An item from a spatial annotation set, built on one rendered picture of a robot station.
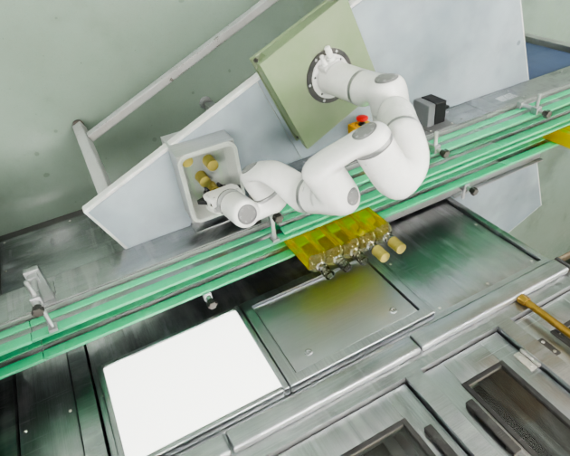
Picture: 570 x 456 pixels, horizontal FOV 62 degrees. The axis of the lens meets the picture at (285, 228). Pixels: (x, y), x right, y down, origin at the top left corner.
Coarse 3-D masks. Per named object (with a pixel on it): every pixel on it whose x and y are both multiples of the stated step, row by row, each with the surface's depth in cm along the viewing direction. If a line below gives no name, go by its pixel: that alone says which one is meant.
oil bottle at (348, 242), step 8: (328, 224) 148; (336, 224) 148; (328, 232) 146; (336, 232) 145; (344, 232) 145; (344, 240) 142; (352, 240) 141; (344, 248) 140; (352, 248) 140; (344, 256) 142; (352, 256) 142
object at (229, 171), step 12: (228, 144) 132; (192, 156) 129; (216, 156) 140; (228, 156) 139; (180, 168) 129; (192, 168) 139; (204, 168) 141; (228, 168) 144; (240, 168) 138; (192, 180) 141; (216, 180) 144; (228, 180) 146; (240, 180) 140; (192, 192) 143; (192, 204) 136; (204, 204) 146; (192, 216) 138; (204, 216) 141; (216, 216) 142
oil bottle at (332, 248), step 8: (312, 232) 146; (320, 232) 146; (320, 240) 143; (328, 240) 142; (336, 240) 142; (328, 248) 139; (336, 248) 139; (328, 256) 138; (336, 256) 138; (328, 264) 141
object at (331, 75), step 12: (324, 48) 132; (324, 60) 132; (336, 60) 133; (324, 72) 133; (336, 72) 129; (348, 72) 126; (312, 84) 137; (324, 84) 134; (336, 84) 129; (324, 96) 140; (336, 96) 133
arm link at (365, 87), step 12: (360, 72) 123; (372, 72) 121; (348, 84) 124; (360, 84) 121; (372, 84) 116; (384, 84) 114; (396, 84) 113; (348, 96) 126; (360, 96) 121; (372, 96) 116; (384, 96) 114; (408, 96) 117; (372, 108) 119
